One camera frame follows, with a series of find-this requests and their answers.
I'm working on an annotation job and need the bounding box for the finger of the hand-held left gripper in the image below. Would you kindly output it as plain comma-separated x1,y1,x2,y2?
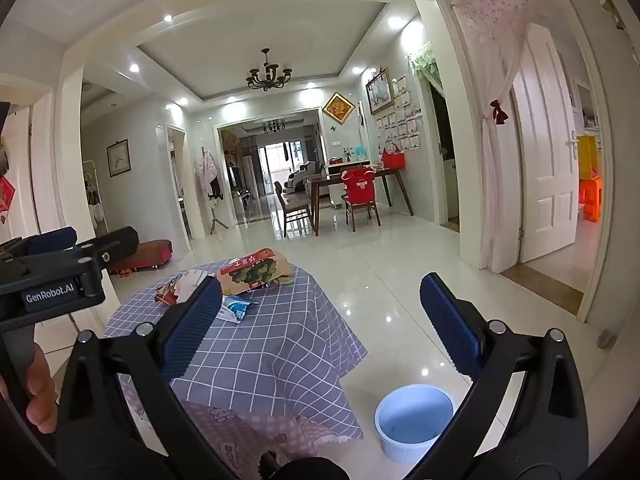
20,226,139,273
0,226,78,261

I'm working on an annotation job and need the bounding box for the wooden coat stand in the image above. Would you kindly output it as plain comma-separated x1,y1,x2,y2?
200,146,230,235

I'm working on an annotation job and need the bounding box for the white sideboard cabinet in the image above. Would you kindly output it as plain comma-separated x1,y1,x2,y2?
327,159,373,209

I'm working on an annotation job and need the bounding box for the framed bird picture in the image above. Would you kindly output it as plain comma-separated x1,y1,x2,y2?
106,139,130,177

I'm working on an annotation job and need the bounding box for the printed cardboard box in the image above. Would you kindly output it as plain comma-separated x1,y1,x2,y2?
216,247,295,296

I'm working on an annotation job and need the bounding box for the dark wooden dining table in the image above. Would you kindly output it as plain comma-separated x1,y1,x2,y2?
306,165,415,237

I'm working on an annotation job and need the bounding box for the green ruffled valance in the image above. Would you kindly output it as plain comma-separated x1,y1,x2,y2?
406,42,443,92

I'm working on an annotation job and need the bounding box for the pink printed cloth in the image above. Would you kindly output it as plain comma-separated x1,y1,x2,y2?
120,375,346,480

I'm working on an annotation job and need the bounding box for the red low bench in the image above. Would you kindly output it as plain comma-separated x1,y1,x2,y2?
107,240,173,275

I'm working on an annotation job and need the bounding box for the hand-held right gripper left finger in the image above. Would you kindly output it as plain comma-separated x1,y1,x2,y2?
52,276,236,480

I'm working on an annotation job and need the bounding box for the white hanging garment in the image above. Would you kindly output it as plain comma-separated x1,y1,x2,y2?
196,150,222,197

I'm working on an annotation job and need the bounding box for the grey massage chair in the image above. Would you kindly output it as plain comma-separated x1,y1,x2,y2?
283,161,318,196

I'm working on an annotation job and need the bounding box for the crumpled white paper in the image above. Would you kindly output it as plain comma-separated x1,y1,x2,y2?
172,269,218,301

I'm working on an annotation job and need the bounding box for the white metal rack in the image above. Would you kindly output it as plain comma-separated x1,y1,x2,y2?
82,160,110,233

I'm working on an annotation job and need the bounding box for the orange plastic stool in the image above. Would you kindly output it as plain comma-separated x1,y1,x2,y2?
579,170,603,222

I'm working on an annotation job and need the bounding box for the yellow cabinet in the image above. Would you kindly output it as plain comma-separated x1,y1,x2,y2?
576,135,599,181

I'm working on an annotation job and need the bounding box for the red snack wrapper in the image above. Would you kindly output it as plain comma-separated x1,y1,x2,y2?
155,282,181,307

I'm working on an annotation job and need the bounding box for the light blue plastic bucket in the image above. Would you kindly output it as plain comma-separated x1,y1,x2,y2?
374,384,455,463

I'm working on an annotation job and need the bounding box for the purple checkered tablecloth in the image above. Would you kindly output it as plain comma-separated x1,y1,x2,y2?
102,260,368,441

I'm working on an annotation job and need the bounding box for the red wall decoration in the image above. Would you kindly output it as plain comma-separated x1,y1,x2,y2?
0,176,17,223

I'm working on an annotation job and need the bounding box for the wooden dining chair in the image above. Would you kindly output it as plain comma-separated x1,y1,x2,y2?
344,202,382,232
274,187,318,238

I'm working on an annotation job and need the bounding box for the wall of paper notes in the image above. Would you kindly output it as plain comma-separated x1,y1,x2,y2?
375,76,423,152

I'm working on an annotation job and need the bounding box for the black chandelier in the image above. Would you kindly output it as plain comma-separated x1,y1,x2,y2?
245,48,292,92

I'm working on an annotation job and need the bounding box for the white panel door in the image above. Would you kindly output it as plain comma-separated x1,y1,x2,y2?
511,22,580,263

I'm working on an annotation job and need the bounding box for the red tote bag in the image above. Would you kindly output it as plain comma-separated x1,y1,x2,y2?
381,142,407,170

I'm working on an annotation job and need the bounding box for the large framed painting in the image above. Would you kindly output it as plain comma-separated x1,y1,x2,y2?
365,67,392,115

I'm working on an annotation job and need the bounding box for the blue white snack wrapper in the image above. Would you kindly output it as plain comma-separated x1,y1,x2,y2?
217,295,258,323

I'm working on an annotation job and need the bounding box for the red gold diamond ornament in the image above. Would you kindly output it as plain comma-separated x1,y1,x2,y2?
321,91,356,126

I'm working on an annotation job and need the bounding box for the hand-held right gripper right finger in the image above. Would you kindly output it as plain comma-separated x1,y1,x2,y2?
400,272,591,480

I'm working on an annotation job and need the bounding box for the red shirt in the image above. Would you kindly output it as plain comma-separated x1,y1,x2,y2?
341,166,377,206

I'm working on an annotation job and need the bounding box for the person's left hand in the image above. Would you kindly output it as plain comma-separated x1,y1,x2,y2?
25,342,60,435

